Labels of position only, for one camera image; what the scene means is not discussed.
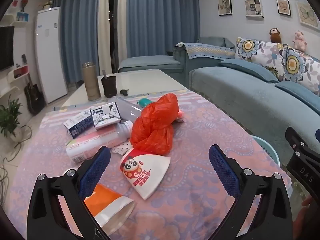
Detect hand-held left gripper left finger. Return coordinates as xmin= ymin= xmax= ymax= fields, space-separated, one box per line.
xmin=26 ymin=145 xmax=112 ymax=240

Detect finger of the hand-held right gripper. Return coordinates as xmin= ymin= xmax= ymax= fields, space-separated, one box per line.
xmin=285 ymin=127 xmax=320 ymax=200

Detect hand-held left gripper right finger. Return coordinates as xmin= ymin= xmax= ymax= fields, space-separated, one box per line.
xmin=209 ymin=144 xmax=294 ymax=240

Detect pink label plastic bottle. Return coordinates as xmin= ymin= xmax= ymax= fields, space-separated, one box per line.
xmin=65 ymin=120 xmax=134 ymax=164

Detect polka dot paper wrapper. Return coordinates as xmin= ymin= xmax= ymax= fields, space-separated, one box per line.
xmin=111 ymin=141 xmax=132 ymax=154

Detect orange white paper cup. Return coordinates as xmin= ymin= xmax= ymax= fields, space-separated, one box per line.
xmin=84 ymin=184 xmax=135 ymax=236

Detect light blue plastic bin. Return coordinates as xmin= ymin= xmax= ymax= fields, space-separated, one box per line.
xmin=251 ymin=135 xmax=280 ymax=167

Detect grey white drink carton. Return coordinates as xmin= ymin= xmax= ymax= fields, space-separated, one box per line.
xmin=101 ymin=102 xmax=122 ymax=120
xmin=90 ymin=107 xmax=120 ymax=131

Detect blue white drink carton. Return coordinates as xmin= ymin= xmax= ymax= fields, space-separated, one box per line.
xmin=63 ymin=112 xmax=94 ymax=139

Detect white panda paper bag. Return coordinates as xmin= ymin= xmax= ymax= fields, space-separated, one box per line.
xmin=120 ymin=148 xmax=171 ymax=200

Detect clear crushed plastic bottle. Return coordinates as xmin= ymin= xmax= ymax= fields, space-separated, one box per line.
xmin=111 ymin=96 xmax=144 ymax=123

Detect red plastic bag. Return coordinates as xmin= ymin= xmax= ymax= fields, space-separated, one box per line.
xmin=130 ymin=93 xmax=180 ymax=155

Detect person's right hand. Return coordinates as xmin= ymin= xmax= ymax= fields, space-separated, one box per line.
xmin=295 ymin=196 xmax=316 ymax=229

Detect pink floral table cloth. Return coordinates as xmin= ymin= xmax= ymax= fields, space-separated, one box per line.
xmin=7 ymin=91 xmax=293 ymax=240

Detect blue pillow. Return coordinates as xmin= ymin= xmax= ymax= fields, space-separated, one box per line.
xmin=219 ymin=59 xmax=279 ymax=83
xmin=274 ymin=81 xmax=320 ymax=115

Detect teal sofa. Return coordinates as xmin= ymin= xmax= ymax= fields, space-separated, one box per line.
xmin=117 ymin=36 xmax=320 ymax=155

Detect dark brown cup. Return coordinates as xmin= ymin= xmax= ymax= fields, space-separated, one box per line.
xmin=101 ymin=76 xmax=117 ymax=98

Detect beige thermos flask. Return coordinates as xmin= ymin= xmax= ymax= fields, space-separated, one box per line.
xmin=82 ymin=62 xmax=102 ymax=101

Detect black acoustic guitar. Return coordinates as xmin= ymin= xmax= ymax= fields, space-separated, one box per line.
xmin=24 ymin=74 xmax=46 ymax=115

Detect green potted plant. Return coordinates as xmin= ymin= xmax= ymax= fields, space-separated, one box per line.
xmin=0 ymin=97 xmax=24 ymax=140

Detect floral cushion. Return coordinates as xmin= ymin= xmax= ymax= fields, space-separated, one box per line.
xmin=235 ymin=37 xmax=288 ymax=80
xmin=280 ymin=46 xmax=320 ymax=93

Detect patterned sofa armrest cover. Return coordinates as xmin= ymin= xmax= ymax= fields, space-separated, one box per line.
xmin=174 ymin=42 xmax=236 ymax=60

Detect red box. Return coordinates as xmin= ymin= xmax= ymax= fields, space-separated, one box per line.
xmin=14 ymin=66 xmax=28 ymax=78

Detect white refrigerator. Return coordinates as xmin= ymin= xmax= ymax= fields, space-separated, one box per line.
xmin=34 ymin=7 xmax=68 ymax=104

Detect pink pig plush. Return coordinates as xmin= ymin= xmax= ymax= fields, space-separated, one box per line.
xmin=293 ymin=30 xmax=308 ymax=51

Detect brown monkey plush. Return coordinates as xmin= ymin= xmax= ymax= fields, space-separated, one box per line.
xmin=269 ymin=27 xmax=282 ymax=44

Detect white sheer curtain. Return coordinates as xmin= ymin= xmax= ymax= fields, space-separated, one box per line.
xmin=116 ymin=0 xmax=128 ymax=72
xmin=97 ymin=0 xmax=112 ymax=77

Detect black television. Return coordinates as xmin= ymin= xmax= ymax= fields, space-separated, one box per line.
xmin=0 ymin=26 xmax=15 ymax=72

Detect floor cables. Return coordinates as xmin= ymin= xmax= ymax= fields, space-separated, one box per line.
xmin=0 ymin=125 xmax=33 ymax=205

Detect white curved wall shelf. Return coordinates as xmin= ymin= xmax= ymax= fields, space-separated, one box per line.
xmin=0 ymin=14 xmax=34 ymax=100

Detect butterfly picture frame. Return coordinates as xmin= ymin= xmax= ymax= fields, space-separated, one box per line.
xmin=297 ymin=2 xmax=320 ymax=29

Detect square black picture frame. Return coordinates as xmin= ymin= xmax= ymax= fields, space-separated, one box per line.
xmin=276 ymin=0 xmax=292 ymax=17

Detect white picture frame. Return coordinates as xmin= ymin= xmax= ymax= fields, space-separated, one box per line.
xmin=245 ymin=0 xmax=265 ymax=18

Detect tall black picture frame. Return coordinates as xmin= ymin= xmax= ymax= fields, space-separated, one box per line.
xmin=217 ymin=0 xmax=232 ymax=16

